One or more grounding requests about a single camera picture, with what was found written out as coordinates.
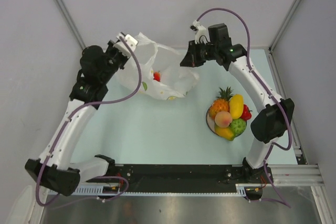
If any left aluminium corner post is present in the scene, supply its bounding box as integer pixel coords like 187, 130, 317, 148
53, 0, 86, 50

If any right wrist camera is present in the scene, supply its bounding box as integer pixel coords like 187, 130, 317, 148
190, 20, 208, 44

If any green fake fruit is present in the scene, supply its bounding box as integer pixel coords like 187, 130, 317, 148
230, 118, 247, 136

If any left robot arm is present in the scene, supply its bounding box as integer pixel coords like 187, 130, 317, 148
25, 37, 138, 196

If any orange pink fake peach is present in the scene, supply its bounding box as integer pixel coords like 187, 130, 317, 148
214, 111, 233, 128

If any yellow fake mango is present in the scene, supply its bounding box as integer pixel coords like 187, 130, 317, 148
229, 94, 244, 120

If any orange fake pineapple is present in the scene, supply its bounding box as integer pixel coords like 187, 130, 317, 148
209, 87, 233, 120

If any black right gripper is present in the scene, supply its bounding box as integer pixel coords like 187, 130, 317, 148
180, 39, 218, 68

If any white plastic bag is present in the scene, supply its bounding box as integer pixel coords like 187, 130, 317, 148
115, 31, 200, 101

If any orange green fake papaya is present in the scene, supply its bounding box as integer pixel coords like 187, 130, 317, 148
215, 125, 235, 141

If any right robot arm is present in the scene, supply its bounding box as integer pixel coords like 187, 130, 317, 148
180, 21, 295, 183

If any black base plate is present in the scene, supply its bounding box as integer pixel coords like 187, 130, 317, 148
86, 163, 274, 195

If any right aluminium corner post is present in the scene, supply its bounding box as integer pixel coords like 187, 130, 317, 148
267, 0, 320, 51

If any aluminium corner post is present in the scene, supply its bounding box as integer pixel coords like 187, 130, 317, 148
53, 0, 86, 50
267, 0, 320, 51

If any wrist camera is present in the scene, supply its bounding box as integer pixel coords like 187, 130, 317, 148
113, 33, 138, 58
190, 20, 208, 44

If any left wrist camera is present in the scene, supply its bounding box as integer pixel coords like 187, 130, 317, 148
113, 33, 138, 58

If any round printed plate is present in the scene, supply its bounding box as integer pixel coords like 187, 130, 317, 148
204, 104, 247, 141

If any white slotted cable duct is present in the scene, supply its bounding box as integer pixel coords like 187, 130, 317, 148
73, 183, 275, 197

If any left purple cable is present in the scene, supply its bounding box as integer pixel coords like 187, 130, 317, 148
35, 37, 144, 207

